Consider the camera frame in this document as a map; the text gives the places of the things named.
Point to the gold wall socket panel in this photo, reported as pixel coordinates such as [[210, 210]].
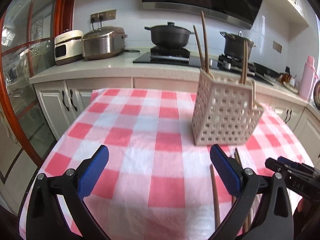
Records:
[[103, 16]]

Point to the pink white checkered tablecloth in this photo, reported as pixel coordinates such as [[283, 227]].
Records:
[[157, 183]]

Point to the silver rice cooker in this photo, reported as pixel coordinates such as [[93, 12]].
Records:
[[103, 43]]

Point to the pink thermos bottle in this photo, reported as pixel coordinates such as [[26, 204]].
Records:
[[308, 79]]

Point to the white upper cabinet right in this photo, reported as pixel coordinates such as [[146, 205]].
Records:
[[292, 10]]

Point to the gold wall switch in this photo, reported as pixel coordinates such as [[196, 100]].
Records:
[[277, 47]]

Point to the condiment bottles on plate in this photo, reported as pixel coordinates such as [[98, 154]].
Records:
[[288, 81]]

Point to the brown wooden chopstick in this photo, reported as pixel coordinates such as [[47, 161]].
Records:
[[237, 156], [205, 43], [247, 223], [215, 198], [233, 200], [245, 61], [242, 75], [203, 66]]

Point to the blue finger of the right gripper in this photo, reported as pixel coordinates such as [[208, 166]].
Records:
[[280, 165], [295, 165]]

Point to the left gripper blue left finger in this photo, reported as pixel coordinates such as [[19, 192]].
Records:
[[89, 171]]

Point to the white perforated utensil basket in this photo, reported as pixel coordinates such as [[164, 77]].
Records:
[[226, 111]]

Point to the wide black lidded pot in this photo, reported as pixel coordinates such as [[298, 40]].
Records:
[[169, 36]]

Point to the red framed glass door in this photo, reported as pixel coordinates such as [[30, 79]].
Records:
[[28, 30]]

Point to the white small cooker appliance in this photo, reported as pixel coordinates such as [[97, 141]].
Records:
[[68, 47]]

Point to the right hand dark glove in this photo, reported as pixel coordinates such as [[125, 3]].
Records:
[[306, 220]]

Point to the tall black lidded pot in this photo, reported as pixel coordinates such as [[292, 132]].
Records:
[[234, 45]]

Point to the black frying pan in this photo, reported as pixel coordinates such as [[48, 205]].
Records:
[[266, 70]]

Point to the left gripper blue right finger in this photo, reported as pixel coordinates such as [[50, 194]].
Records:
[[228, 169]]

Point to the white lower kitchen cabinets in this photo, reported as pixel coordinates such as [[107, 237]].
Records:
[[63, 100]]

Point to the black glass gas hob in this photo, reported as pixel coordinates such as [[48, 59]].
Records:
[[223, 63]]

